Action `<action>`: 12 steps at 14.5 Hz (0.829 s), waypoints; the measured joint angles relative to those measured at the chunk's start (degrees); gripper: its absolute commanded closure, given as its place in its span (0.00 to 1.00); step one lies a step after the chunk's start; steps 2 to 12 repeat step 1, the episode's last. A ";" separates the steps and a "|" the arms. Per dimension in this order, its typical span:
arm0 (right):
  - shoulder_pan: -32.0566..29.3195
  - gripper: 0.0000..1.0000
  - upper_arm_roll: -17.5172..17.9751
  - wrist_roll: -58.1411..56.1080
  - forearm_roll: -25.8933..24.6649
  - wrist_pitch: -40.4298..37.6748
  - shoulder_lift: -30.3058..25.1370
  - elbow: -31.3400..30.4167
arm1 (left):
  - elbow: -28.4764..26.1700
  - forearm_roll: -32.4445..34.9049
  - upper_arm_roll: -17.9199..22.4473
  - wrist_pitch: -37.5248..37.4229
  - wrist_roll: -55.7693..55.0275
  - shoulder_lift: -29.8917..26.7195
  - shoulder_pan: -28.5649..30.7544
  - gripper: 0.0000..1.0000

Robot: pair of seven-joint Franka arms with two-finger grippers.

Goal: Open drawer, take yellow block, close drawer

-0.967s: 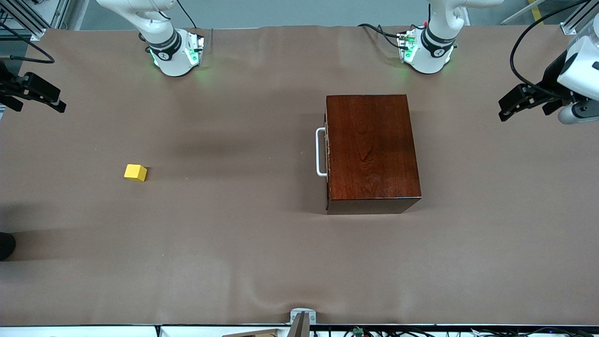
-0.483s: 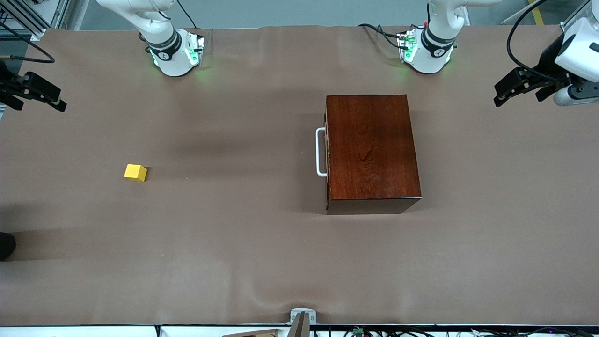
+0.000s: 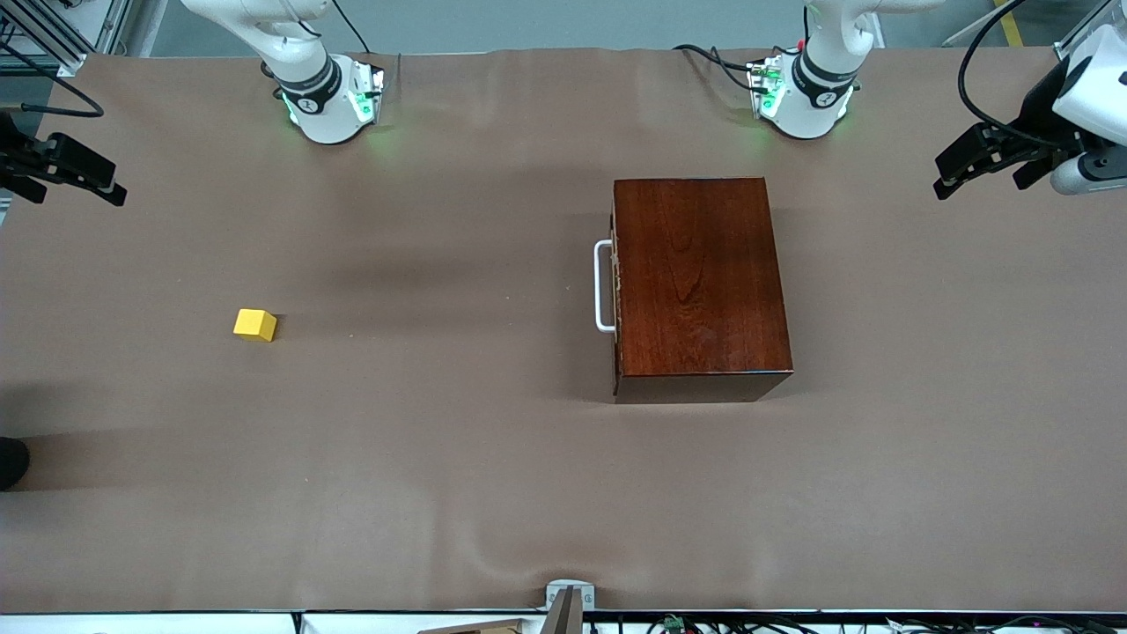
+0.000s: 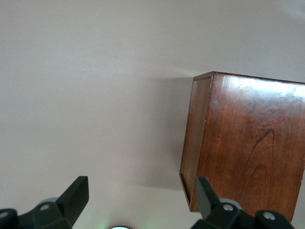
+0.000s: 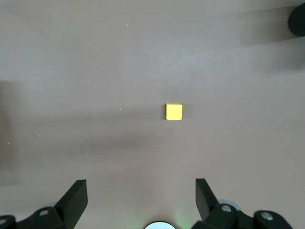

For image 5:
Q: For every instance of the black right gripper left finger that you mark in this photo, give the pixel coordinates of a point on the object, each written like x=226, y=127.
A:
x=71, y=202

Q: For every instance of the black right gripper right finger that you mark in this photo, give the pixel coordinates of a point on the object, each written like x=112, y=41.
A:
x=207, y=205

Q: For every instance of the yellow wooden block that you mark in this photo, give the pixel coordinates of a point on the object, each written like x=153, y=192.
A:
x=174, y=111

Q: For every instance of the black round object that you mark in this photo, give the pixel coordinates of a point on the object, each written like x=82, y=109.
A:
x=297, y=21

